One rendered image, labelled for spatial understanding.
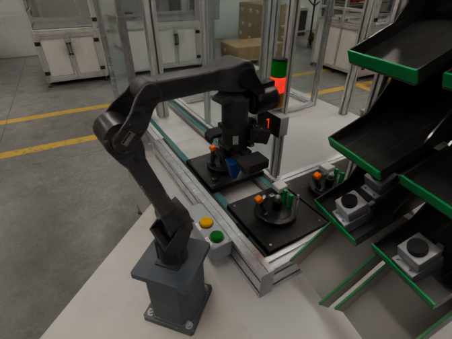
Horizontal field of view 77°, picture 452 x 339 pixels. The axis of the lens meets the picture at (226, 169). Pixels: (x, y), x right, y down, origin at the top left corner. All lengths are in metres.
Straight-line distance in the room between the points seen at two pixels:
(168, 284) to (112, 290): 0.31
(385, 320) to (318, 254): 0.19
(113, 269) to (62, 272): 1.28
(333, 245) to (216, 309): 0.37
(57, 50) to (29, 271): 4.24
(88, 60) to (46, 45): 0.64
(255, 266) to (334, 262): 0.21
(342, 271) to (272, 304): 0.24
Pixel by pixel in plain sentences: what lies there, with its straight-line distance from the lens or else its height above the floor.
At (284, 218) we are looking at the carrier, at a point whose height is 0.99.
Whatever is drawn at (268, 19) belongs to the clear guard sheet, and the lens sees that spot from 1.06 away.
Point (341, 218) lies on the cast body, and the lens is 0.63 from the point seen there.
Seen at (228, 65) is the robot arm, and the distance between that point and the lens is 0.55.
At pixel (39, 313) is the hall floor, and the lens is 2.16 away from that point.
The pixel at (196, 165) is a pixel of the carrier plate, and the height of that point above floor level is 0.97.
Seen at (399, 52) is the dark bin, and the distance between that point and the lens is 0.55.
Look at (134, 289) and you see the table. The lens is 0.96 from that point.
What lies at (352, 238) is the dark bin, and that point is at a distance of 0.62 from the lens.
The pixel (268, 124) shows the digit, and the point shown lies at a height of 1.20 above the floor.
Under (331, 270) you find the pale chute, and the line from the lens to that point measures 0.78.
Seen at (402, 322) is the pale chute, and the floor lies 1.05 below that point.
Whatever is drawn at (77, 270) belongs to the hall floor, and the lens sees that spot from 2.25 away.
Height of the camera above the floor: 1.63
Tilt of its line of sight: 34 degrees down
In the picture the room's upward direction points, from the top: straight up
